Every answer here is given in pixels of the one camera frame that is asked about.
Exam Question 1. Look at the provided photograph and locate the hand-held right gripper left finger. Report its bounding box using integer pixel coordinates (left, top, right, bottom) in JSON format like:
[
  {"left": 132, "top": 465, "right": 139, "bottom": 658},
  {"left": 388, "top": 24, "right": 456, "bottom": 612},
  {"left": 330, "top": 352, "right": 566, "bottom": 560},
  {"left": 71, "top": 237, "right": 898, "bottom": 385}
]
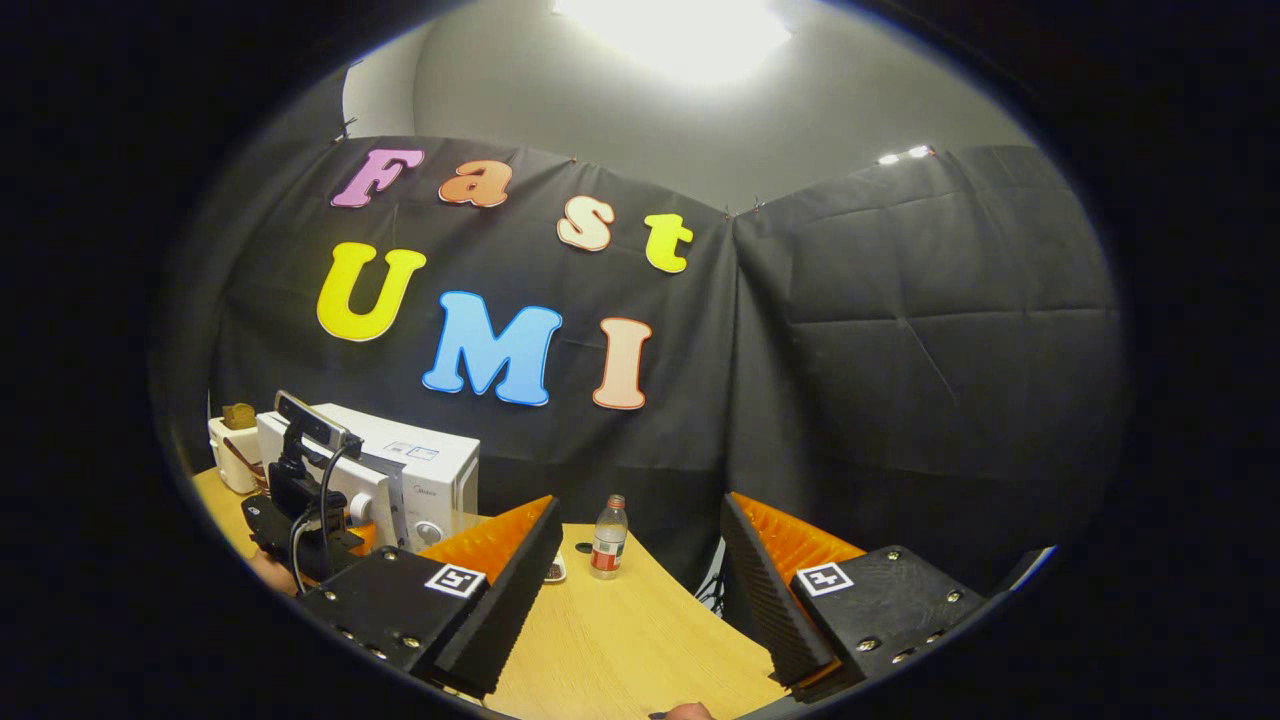
[{"left": 298, "top": 495, "right": 564, "bottom": 699}]

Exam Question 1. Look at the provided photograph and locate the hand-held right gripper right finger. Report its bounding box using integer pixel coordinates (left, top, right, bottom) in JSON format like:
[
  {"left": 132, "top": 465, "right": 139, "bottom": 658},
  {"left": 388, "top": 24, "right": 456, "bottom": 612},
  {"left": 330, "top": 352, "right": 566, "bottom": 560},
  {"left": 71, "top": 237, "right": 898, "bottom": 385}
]
[{"left": 720, "top": 492, "right": 991, "bottom": 706}]

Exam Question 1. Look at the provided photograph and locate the white microwave oven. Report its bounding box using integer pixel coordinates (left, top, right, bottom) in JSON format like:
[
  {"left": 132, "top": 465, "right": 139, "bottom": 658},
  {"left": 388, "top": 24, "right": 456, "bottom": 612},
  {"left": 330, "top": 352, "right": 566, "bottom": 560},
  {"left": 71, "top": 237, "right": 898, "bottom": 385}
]
[{"left": 256, "top": 403, "right": 481, "bottom": 553}]

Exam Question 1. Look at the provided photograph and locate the wooden spoon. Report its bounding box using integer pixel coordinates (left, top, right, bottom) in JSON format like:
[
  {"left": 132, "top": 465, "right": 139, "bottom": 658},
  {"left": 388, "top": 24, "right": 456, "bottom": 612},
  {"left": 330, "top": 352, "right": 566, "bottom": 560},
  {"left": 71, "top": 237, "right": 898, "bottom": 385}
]
[{"left": 222, "top": 437, "right": 266, "bottom": 479}]

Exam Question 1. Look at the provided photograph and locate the white toaster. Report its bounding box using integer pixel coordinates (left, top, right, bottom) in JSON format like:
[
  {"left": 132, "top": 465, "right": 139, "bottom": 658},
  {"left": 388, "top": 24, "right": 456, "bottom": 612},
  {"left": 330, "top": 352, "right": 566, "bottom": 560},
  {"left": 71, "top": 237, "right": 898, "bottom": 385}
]
[{"left": 207, "top": 415, "right": 266, "bottom": 495}]

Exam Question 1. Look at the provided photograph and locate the clear plastic bottle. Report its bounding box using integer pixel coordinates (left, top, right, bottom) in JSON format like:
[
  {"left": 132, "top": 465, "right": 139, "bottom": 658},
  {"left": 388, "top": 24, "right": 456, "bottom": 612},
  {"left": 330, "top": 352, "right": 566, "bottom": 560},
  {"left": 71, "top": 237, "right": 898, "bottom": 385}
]
[{"left": 589, "top": 494, "right": 630, "bottom": 581}]

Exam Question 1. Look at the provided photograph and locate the large ceiling light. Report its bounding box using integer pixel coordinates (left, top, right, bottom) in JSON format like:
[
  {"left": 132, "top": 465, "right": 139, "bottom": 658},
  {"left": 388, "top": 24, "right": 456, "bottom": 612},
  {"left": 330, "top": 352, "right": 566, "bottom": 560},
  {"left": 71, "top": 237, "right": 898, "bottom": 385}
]
[{"left": 552, "top": 0, "right": 793, "bottom": 86}]

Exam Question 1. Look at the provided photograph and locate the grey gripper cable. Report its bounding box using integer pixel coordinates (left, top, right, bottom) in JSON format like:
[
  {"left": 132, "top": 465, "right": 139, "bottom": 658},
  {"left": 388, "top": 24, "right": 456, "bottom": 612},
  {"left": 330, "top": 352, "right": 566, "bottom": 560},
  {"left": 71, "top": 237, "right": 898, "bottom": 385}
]
[{"left": 287, "top": 505, "right": 323, "bottom": 598}]

